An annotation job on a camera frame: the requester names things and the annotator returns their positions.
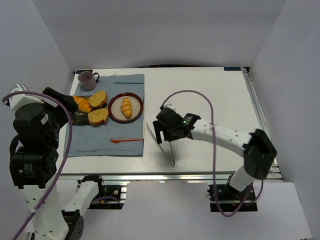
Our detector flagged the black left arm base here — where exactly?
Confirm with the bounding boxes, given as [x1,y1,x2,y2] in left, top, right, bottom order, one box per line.
[77,174,124,210]

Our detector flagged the round orange bread roll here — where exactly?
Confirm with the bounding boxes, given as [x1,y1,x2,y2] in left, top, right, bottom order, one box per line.
[72,95,92,114]

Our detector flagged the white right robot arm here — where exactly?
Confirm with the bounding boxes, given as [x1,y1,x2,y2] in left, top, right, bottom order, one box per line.
[152,107,277,194]

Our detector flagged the blue cloth placemat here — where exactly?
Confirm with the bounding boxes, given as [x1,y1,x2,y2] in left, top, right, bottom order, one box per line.
[68,74,145,157]

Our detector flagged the metal tongs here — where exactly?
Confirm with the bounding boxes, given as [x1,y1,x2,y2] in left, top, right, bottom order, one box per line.
[146,123,176,167]

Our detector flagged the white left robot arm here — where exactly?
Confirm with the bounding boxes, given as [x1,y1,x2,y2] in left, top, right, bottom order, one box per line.
[2,84,102,240]

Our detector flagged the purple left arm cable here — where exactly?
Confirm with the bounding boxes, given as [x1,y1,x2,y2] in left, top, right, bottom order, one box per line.
[1,91,74,240]

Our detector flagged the purple mug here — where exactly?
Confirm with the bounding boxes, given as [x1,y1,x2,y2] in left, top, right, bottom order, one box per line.
[77,71,100,91]

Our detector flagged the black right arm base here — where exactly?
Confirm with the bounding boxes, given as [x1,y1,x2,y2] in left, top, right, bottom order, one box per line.
[216,184,258,214]

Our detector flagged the aluminium table frame rail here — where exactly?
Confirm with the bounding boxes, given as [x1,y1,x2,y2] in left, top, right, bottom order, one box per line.
[59,171,232,182]

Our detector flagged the orange striped bread roll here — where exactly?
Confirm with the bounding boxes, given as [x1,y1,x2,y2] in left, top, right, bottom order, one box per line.
[120,97,133,119]

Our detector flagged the red rimmed round plate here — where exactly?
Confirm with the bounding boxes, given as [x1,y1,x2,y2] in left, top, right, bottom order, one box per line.
[107,92,144,124]

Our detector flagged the black patterned square tray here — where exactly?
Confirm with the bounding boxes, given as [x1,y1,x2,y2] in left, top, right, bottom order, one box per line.
[72,96,106,125]

